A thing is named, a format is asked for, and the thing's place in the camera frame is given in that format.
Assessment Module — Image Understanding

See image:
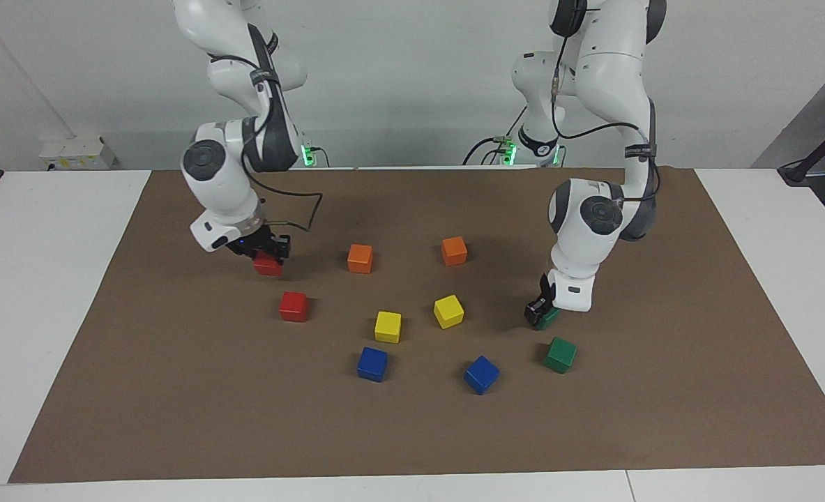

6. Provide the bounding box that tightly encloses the white power strip box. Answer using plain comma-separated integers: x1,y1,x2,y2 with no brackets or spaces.
38,134,117,172

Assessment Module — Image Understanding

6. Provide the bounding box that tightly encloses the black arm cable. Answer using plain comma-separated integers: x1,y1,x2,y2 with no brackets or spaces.
550,28,662,204
231,24,324,233

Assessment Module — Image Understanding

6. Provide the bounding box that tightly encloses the orange wooden cube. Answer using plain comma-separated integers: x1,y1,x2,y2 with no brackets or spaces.
347,243,374,275
441,236,469,267

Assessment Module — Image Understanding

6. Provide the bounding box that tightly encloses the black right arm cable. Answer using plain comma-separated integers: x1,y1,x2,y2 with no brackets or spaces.
231,24,324,233

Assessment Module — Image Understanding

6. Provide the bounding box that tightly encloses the yellow wooden cube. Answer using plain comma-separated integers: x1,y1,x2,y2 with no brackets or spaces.
433,294,466,330
374,311,403,344

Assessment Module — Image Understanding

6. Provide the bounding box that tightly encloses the blue wooden cube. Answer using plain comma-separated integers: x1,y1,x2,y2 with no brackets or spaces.
356,347,389,383
463,356,501,396

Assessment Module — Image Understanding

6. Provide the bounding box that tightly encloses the brown paper table mat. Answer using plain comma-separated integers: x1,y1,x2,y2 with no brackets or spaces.
8,167,825,484

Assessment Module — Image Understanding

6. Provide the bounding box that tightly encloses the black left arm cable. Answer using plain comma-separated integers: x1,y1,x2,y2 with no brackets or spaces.
550,28,662,204

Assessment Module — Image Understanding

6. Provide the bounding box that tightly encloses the black stand pole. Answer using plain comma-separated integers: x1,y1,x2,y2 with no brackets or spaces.
778,112,825,186

